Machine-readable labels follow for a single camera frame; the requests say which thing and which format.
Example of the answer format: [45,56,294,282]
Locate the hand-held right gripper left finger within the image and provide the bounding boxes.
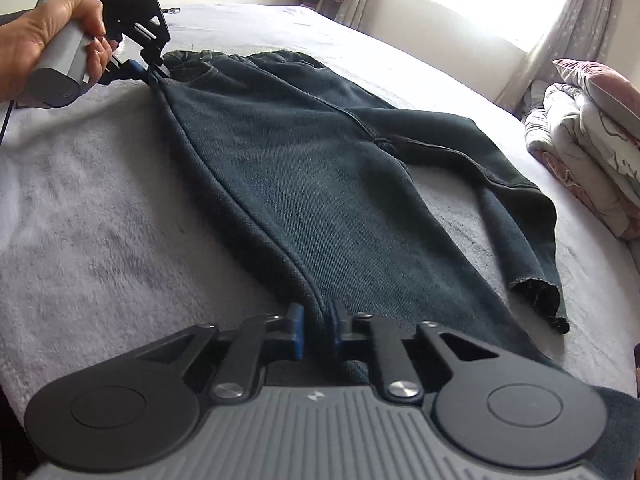
[135,302,306,404]

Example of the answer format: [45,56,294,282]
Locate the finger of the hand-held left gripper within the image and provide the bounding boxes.
[135,7,173,81]
[102,55,151,86]

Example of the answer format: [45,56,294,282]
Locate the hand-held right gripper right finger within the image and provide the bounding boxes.
[330,301,501,404]

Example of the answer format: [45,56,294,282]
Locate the dark blue jeans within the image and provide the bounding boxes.
[147,49,571,368]

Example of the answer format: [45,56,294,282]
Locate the person's left hand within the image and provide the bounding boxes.
[0,0,117,106]

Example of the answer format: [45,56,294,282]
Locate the bed with grey blanket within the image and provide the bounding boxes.
[0,2,640,461]

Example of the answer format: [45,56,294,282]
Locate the folded grey pink quilt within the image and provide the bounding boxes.
[522,80,640,241]

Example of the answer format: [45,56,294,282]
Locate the maroon pillow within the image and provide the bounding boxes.
[552,58,640,126]

